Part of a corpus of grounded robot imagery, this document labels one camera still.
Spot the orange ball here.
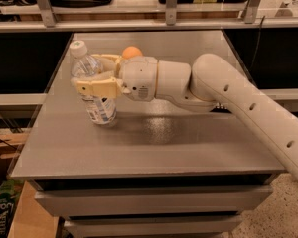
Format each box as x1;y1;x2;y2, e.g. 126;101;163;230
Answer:
122;46;142;59

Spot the grey drawer cabinet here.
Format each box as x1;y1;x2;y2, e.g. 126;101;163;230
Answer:
10;30;298;238

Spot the green printed carton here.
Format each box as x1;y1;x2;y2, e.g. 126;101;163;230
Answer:
0;179;23;238

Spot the clear plastic water bottle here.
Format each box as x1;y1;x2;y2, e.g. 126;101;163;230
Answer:
70;41;116;125

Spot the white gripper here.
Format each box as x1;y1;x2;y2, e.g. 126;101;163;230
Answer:
71;54;158;101

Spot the metal shelf rack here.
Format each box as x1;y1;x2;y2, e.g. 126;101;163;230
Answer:
0;0;298;33

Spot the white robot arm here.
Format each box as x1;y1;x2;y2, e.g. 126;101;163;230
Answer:
72;54;298;180

